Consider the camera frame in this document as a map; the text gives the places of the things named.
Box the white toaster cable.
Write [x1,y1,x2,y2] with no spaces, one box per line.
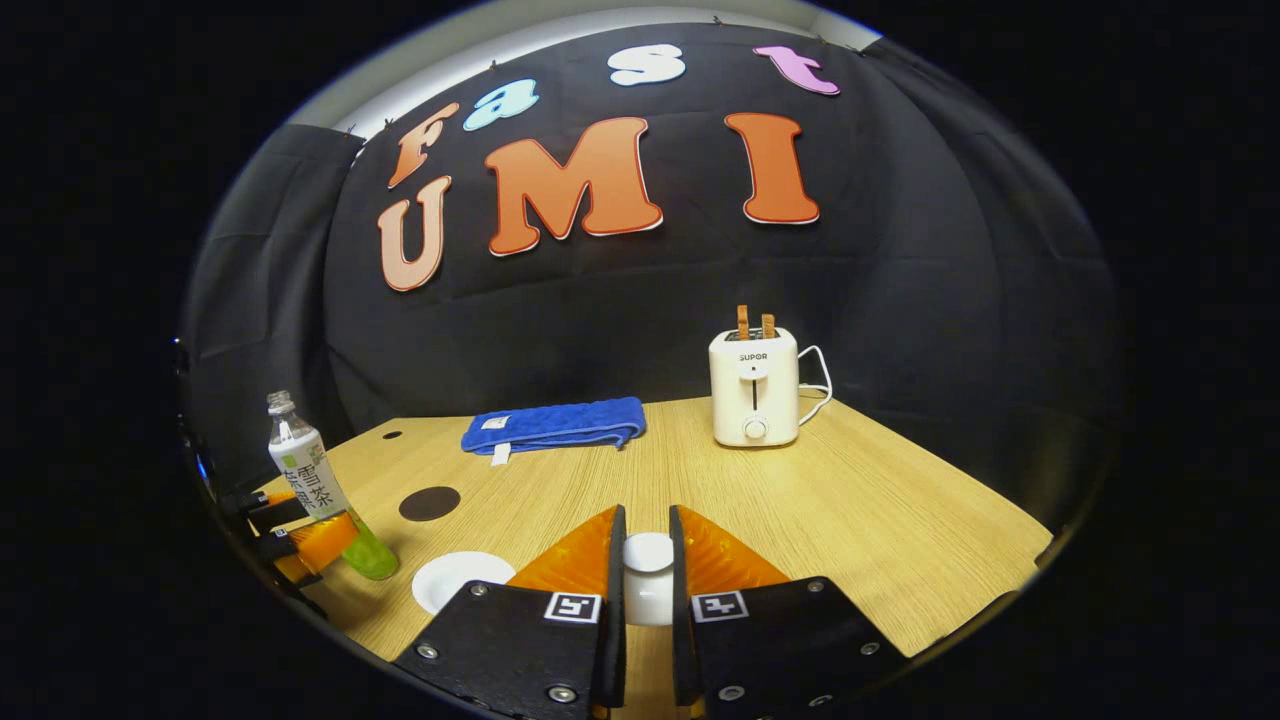
[797,345,834,426]

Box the cream toaster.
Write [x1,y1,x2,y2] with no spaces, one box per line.
[709,327,801,448]

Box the blue folded towel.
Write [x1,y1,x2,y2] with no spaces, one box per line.
[461,397,647,467]

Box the dark brown round coaster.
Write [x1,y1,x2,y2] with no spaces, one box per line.
[399,486,462,522]

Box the green label water bottle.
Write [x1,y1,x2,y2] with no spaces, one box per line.
[266,390,401,581]

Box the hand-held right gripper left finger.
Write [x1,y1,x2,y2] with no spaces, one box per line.
[392,505,629,720]

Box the black backdrop cloth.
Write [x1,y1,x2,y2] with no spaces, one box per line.
[180,20,1121,501]

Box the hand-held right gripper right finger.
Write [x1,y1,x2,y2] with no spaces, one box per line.
[668,505,911,720]

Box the white teacup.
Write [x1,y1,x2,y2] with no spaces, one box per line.
[412,551,517,615]

